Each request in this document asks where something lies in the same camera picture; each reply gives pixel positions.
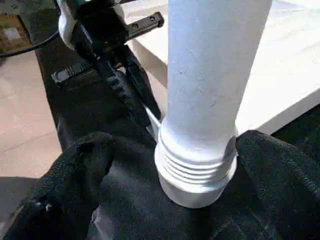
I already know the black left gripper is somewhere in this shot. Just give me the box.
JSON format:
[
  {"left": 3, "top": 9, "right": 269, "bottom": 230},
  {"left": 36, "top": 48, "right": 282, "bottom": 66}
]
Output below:
[{"left": 50, "top": 0, "right": 165, "bottom": 126}]

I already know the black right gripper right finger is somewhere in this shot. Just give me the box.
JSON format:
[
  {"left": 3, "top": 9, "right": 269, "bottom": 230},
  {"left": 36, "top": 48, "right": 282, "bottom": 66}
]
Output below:
[{"left": 234, "top": 129, "right": 320, "bottom": 240}]

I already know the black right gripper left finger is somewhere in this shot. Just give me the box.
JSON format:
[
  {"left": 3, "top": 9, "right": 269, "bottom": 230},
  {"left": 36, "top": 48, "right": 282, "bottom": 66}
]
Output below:
[{"left": 0, "top": 131, "right": 116, "bottom": 240}]

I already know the white plastic table leg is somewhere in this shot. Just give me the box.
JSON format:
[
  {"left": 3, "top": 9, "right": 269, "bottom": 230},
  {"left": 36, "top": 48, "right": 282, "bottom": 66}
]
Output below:
[{"left": 153, "top": 0, "right": 273, "bottom": 196}]

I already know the white plastic table top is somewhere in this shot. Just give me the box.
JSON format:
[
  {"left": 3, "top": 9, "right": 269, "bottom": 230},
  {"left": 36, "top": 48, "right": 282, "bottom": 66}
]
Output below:
[{"left": 121, "top": 0, "right": 320, "bottom": 209}]

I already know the black work mat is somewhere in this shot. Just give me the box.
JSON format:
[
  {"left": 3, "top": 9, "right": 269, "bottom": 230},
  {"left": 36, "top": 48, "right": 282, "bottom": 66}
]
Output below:
[{"left": 22, "top": 0, "right": 320, "bottom": 240}]

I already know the brown cardboard box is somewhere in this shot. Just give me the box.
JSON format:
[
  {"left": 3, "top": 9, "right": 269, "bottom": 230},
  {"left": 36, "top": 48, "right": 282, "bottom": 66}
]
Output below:
[{"left": 0, "top": 14, "right": 34, "bottom": 55}]

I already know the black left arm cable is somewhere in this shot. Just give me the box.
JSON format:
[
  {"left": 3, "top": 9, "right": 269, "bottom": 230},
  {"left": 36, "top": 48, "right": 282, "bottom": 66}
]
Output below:
[{"left": 0, "top": 31, "right": 61, "bottom": 59}]

